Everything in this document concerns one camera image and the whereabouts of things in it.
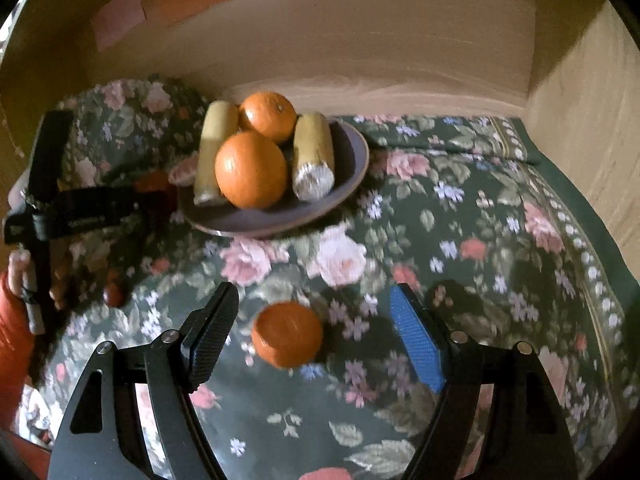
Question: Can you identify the green floral cloth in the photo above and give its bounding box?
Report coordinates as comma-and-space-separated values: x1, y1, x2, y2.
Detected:
6, 78, 639, 479

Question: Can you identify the purple ceramic plate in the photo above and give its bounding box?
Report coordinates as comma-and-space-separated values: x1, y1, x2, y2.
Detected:
177, 119, 370, 237

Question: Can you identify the red tomato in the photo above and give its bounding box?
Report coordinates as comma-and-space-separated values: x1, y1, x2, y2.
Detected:
134, 170, 171, 193

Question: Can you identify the pink paper note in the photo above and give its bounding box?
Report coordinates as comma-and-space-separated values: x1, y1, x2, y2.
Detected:
90, 0, 146, 52

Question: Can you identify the left hand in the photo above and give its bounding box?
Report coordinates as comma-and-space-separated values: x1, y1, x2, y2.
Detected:
8, 169, 73, 311

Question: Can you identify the small orange mandarin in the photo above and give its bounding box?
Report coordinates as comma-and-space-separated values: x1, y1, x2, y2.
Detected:
239, 91, 297, 144

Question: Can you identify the orange sleeve forearm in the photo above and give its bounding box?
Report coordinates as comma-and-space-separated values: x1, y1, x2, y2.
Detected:
0, 271, 35, 430

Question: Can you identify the large orange with sticker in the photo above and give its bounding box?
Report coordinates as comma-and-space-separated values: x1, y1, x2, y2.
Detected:
215, 131, 288, 209

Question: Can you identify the tiny orange mandarin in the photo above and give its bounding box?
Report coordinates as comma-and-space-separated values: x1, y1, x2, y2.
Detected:
250, 301, 323, 368

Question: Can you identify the dark red plum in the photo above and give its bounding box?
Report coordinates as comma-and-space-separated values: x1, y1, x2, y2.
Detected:
102, 282, 125, 308

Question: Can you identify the peeled pomelo segment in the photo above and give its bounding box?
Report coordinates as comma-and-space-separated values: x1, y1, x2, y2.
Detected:
168, 152, 198, 188

